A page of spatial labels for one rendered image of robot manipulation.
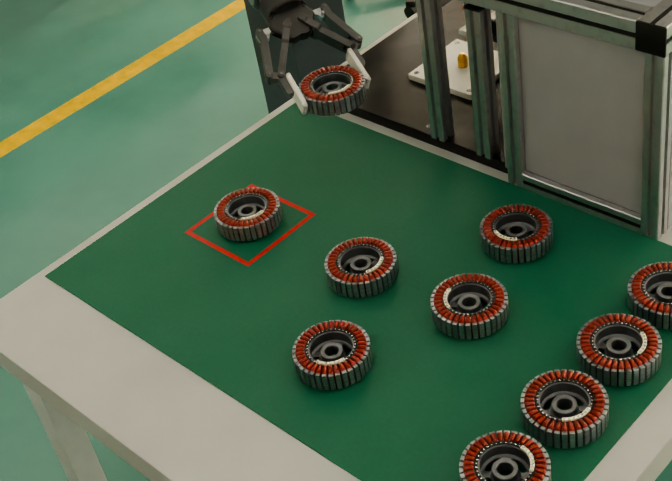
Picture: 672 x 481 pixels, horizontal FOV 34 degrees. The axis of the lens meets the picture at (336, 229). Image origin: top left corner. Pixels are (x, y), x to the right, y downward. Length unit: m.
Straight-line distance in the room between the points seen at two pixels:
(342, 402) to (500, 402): 0.22
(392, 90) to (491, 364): 0.72
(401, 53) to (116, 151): 1.55
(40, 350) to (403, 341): 0.56
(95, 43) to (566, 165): 2.73
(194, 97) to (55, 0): 1.10
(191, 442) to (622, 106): 0.78
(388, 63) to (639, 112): 0.69
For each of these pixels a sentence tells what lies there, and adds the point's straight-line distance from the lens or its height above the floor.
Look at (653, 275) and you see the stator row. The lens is 1.66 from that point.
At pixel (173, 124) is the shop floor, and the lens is 3.65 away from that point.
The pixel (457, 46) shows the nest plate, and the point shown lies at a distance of 2.21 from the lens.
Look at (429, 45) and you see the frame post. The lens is 1.86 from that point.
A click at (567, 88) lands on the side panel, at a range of 1.72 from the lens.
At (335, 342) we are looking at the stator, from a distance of 1.62.
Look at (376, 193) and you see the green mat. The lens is 1.90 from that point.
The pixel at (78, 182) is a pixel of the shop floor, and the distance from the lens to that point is 3.51.
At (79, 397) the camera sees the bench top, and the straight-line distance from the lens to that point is 1.68.
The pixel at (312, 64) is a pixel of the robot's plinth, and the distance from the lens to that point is 2.89.
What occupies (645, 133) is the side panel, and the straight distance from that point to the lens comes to 1.66.
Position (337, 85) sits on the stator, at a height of 0.92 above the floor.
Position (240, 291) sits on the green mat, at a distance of 1.76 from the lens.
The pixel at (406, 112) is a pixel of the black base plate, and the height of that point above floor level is 0.77.
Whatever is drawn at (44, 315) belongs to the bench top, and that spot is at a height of 0.75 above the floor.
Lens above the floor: 1.89
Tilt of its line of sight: 38 degrees down
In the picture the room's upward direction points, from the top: 11 degrees counter-clockwise
